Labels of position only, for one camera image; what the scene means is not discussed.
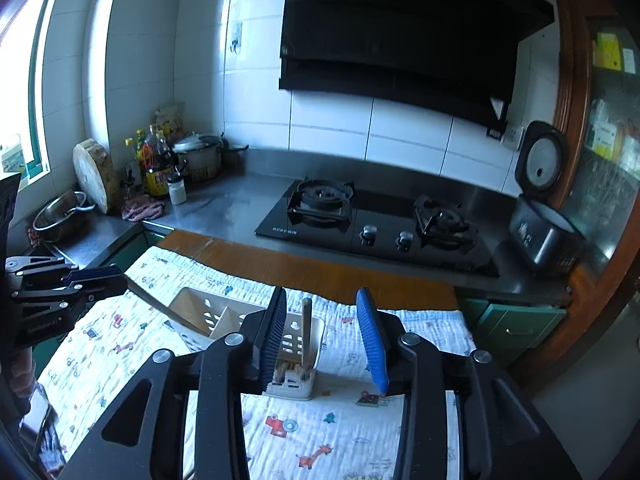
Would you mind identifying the steel cooking pot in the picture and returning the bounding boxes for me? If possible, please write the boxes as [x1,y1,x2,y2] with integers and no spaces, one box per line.
[172,133,224,186]

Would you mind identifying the smartphone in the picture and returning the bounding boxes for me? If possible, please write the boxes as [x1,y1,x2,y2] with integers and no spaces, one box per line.
[18,390,66,479]

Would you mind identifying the wooden glass cabinet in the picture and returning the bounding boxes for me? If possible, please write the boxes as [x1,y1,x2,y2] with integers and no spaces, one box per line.
[512,0,639,386]

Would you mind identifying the white plastic utensil holder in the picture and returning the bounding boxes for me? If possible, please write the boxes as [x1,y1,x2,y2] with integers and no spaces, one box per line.
[169,287,324,401]

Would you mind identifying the small white jar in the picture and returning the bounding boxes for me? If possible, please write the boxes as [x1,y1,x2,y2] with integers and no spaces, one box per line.
[167,174,186,206]

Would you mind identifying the black rice cooker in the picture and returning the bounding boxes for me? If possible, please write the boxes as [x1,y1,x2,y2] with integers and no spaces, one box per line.
[509,120,585,275]

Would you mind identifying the dark soy sauce bottle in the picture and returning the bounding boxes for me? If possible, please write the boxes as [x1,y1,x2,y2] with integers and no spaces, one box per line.
[141,124,174,197]

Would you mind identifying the round wooden cutting board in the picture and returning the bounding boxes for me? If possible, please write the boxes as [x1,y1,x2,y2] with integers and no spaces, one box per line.
[72,139,119,214]

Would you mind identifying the black gas stove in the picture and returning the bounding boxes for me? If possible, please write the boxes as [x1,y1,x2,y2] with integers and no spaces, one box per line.
[255,179,499,278]

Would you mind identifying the steel bowl with handle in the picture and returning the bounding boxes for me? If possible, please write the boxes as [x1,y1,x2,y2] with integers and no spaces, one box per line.
[32,191,96,243]

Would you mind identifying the pink cloth rag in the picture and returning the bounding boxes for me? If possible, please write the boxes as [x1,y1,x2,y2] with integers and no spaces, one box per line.
[122,195,164,222]

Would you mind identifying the black range hood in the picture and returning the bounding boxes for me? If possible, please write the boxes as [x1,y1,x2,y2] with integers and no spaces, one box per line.
[279,0,554,132]

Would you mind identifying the white cartoon print cloth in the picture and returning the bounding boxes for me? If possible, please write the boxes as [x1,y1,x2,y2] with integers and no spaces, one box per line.
[39,247,474,479]

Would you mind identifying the person's left hand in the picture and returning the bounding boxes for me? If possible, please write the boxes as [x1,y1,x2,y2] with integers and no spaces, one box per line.
[8,348,36,416]

